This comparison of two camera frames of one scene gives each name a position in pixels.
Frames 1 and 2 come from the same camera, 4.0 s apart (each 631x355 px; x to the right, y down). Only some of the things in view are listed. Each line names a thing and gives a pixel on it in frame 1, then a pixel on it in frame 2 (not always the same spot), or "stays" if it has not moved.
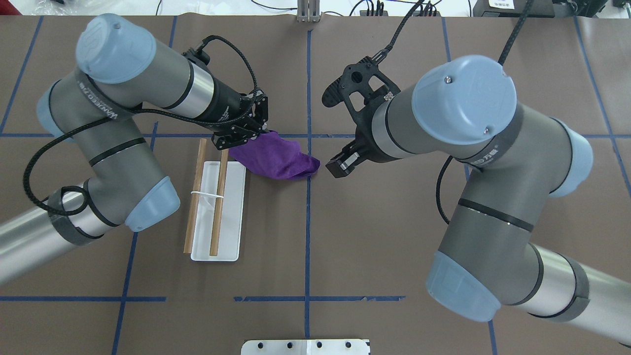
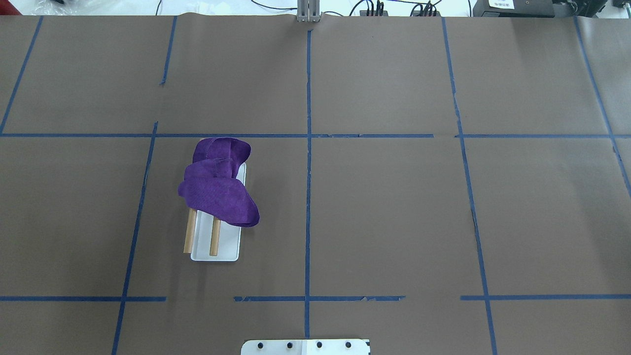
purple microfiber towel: [270, 155] to [210, 183]
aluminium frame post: [308, 11] stays
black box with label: [512, 8] stays
